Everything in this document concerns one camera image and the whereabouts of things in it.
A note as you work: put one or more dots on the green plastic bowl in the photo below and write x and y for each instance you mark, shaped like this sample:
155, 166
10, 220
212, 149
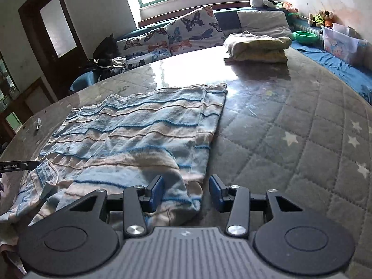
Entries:
305, 38

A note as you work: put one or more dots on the grey pillow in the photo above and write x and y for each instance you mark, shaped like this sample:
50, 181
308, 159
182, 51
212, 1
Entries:
271, 23

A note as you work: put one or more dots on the white plush toy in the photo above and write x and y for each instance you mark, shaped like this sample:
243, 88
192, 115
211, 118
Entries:
262, 3

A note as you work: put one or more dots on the blue striped towel garment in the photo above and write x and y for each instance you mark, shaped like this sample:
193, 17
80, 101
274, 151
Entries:
122, 142

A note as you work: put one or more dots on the dark wooden door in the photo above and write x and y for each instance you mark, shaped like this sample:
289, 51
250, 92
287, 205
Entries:
54, 42

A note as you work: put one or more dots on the yellow green plush toys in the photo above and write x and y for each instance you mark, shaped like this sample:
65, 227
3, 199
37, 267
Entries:
321, 19

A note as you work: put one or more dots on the small marker pen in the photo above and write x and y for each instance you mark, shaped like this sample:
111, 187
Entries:
38, 124

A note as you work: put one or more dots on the wooden glass cabinet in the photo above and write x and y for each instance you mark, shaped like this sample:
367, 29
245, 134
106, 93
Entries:
14, 108

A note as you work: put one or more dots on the blue sofa bench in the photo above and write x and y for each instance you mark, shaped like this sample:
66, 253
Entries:
358, 78

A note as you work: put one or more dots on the clear plastic storage box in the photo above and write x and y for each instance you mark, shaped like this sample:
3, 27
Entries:
349, 49

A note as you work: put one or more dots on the large butterfly pillow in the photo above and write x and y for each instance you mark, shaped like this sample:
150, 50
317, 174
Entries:
193, 31

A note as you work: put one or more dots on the long butterfly cushion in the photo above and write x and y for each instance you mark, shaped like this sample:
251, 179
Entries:
144, 49

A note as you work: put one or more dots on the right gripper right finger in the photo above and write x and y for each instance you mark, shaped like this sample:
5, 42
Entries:
238, 201

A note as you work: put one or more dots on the folded beige yellow clothes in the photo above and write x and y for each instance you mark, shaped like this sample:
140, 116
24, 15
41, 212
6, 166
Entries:
248, 47

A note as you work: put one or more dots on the black bag on sofa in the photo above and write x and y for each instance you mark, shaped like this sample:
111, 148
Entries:
107, 49

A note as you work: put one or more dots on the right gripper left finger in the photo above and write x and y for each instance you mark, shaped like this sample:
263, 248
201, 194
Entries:
134, 202

